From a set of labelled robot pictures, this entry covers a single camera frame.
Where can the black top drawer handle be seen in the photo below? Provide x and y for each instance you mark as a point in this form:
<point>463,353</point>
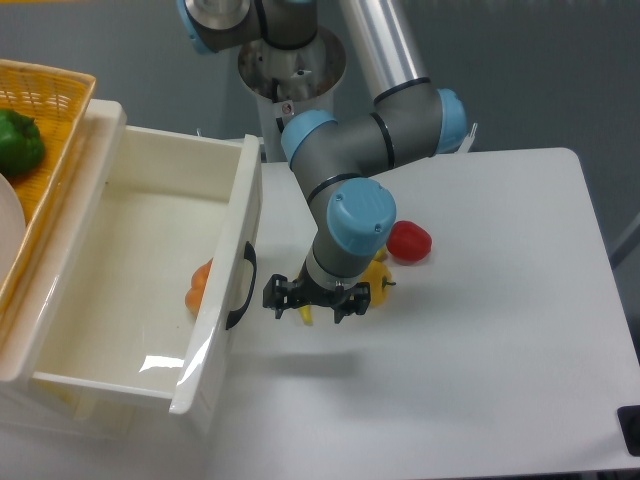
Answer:
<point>246,287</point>

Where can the red toy bell pepper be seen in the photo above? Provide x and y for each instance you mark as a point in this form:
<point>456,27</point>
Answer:
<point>408,242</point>

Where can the green toy bell pepper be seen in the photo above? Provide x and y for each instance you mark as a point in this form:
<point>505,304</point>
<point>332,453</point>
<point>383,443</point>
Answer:
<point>22,149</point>

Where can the yellow woven basket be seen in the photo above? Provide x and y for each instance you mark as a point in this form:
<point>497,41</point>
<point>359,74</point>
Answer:
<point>57,100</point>

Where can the white plate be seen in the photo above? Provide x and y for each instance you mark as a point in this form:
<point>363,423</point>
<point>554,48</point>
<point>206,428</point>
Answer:
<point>12,227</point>

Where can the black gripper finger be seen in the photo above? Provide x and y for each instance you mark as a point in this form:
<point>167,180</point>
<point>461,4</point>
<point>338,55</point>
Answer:
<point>280,294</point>
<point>353,301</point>

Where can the yellow toy bell pepper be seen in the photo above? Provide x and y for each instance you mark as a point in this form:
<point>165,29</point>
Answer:
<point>380,280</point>

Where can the white table clamp bracket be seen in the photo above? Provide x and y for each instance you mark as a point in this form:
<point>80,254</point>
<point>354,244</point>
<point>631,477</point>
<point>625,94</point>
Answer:
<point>468,141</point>

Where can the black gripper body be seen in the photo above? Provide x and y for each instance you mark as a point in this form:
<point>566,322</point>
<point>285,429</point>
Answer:
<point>308,292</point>

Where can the orange toy bell pepper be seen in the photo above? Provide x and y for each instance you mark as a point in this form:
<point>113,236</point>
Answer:
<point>193,297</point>

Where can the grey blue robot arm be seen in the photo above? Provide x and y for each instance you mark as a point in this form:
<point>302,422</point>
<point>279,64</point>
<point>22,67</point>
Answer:
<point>336,164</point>

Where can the white top drawer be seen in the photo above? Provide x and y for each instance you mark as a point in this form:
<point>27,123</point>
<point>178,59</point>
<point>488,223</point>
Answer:
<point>121,334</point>

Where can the black object at table edge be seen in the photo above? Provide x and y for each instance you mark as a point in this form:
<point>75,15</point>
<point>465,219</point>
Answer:
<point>629,420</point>

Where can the white drawer cabinet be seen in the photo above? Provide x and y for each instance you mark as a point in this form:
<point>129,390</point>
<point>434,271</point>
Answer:
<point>30,315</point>

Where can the yellow plastic banana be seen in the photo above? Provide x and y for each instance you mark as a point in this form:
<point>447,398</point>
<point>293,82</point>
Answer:
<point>305,311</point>

